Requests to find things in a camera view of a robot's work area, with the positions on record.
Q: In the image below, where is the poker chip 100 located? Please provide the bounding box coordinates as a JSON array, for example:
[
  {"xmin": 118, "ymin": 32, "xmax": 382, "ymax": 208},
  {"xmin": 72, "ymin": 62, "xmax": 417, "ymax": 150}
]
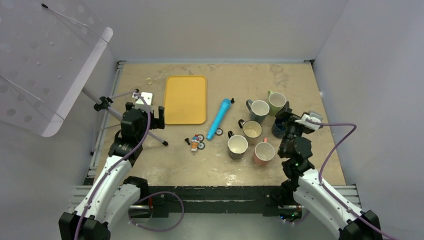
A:
[{"xmin": 195, "ymin": 134, "xmax": 205, "ymax": 142}]

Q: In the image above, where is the light green mug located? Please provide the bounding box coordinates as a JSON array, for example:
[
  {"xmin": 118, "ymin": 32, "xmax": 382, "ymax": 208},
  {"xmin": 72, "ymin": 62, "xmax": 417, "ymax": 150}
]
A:
[{"xmin": 267, "ymin": 90, "xmax": 287, "ymax": 116}]

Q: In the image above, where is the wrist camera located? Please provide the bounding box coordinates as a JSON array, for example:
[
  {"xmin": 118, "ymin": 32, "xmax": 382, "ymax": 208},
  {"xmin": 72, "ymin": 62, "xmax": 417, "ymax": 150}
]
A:
[
  {"xmin": 132, "ymin": 92, "xmax": 154, "ymax": 112},
  {"xmin": 294, "ymin": 110, "xmax": 323, "ymax": 131}
]

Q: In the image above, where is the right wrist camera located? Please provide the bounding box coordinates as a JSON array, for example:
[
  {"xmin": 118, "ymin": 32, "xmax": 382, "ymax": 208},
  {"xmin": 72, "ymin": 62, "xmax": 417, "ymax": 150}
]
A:
[{"xmin": 294, "ymin": 110, "xmax": 323, "ymax": 131}]

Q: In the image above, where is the cream mug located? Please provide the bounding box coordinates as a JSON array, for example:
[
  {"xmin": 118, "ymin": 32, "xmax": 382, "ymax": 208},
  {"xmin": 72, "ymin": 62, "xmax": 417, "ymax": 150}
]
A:
[{"xmin": 238, "ymin": 119, "xmax": 263, "ymax": 145}]

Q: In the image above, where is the yellow tray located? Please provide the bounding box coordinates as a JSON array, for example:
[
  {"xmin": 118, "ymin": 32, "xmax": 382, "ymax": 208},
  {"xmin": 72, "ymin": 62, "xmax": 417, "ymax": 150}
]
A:
[{"xmin": 163, "ymin": 75, "xmax": 207, "ymax": 125}]

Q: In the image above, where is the pink mug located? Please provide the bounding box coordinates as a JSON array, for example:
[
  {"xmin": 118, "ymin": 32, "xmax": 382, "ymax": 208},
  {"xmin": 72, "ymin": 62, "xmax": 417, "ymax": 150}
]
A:
[{"xmin": 253, "ymin": 137, "xmax": 275, "ymax": 166}]

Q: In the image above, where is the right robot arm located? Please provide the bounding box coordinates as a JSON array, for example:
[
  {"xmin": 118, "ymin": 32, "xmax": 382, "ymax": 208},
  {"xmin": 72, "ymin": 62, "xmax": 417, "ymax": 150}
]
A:
[{"xmin": 275, "ymin": 102, "xmax": 383, "ymax": 240}]

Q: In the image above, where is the dark blue mug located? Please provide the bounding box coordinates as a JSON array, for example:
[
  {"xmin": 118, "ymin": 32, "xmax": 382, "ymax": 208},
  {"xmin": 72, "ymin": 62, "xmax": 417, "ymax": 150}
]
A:
[{"xmin": 271, "ymin": 113, "xmax": 288, "ymax": 139}]

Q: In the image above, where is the white perforated panel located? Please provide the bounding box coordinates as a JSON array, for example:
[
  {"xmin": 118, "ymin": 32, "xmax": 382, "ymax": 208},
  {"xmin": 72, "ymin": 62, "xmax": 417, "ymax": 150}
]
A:
[{"xmin": 0, "ymin": 0, "xmax": 113, "ymax": 137}]

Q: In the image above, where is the grey mug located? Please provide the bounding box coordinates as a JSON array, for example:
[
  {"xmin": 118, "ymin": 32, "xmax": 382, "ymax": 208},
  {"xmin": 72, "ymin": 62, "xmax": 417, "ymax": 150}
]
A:
[{"xmin": 245, "ymin": 99, "xmax": 270, "ymax": 124}]

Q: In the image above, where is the ice cream cone toy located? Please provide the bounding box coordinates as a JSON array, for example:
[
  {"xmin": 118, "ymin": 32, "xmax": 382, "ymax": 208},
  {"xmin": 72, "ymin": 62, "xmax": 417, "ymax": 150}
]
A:
[{"xmin": 190, "ymin": 135, "xmax": 200, "ymax": 152}]

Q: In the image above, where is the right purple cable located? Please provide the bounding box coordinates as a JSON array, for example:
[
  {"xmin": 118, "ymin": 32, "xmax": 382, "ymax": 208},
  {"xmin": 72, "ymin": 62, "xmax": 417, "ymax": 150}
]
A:
[{"xmin": 282, "ymin": 119, "xmax": 403, "ymax": 240}]

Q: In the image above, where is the black mug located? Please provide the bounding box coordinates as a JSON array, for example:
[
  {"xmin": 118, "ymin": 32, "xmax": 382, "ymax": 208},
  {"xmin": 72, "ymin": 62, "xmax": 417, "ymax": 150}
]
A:
[{"xmin": 227, "ymin": 130, "xmax": 249, "ymax": 160}]

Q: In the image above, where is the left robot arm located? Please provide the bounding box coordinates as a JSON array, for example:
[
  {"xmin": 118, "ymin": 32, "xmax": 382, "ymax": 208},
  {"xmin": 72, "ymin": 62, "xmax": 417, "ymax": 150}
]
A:
[{"xmin": 58, "ymin": 102, "xmax": 165, "ymax": 240}]

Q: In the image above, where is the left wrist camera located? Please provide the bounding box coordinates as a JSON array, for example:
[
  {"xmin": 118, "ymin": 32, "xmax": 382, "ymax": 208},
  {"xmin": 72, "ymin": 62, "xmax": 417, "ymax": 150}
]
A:
[{"xmin": 132, "ymin": 92, "xmax": 154, "ymax": 112}]

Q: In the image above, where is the poker chip 50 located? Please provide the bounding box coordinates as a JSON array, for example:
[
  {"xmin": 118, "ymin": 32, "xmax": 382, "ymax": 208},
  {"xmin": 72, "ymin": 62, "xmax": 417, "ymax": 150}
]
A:
[{"xmin": 197, "ymin": 142, "xmax": 206, "ymax": 150}]

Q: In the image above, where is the blue toy microphone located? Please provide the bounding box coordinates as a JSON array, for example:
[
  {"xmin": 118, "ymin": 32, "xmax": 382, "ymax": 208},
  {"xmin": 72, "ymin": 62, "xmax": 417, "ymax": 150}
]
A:
[{"xmin": 206, "ymin": 98, "xmax": 232, "ymax": 141}]

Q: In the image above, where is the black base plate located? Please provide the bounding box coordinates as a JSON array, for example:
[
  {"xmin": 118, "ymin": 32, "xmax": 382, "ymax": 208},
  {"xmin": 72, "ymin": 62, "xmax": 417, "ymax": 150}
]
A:
[{"xmin": 128, "ymin": 185, "xmax": 307, "ymax": 222}]

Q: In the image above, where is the poker chip by microphone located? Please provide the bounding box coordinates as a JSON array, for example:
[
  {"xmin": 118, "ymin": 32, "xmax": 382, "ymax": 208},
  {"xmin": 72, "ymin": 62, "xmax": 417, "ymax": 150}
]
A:
[{"xmin": 215, "ymin": 128, "xmax": 223, "ymax": 136}]

